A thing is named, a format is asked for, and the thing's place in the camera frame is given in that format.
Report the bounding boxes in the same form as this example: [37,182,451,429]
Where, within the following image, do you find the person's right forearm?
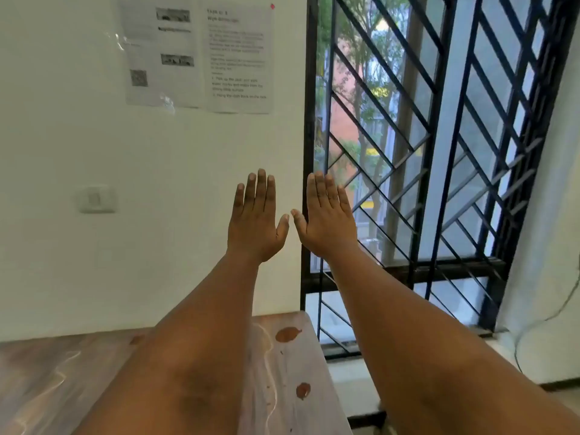
[324,248,580,435]

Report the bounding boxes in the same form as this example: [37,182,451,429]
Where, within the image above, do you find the thin black cable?
[514,262,580,375]

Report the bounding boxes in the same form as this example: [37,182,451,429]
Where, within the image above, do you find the person's left hand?
[226,169,291,266]

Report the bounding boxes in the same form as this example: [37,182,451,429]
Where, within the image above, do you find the paper sheet with text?
[199,2,276,115]

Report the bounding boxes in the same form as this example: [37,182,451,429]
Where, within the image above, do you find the person's left forearm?
[74,251,263,435]

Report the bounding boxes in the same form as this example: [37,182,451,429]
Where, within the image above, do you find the person's right hand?
[290,172,359,263]

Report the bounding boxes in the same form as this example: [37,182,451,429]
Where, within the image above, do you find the paper sheet with photos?
[117,0,205,109]

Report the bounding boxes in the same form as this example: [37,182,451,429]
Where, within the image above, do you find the wooden table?
[0,311,354,435]

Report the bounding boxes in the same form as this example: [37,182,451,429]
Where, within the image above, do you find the black window grille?
[300,0,580,361]

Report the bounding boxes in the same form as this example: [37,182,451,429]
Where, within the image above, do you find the white wall switch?
[76,184,118,215]

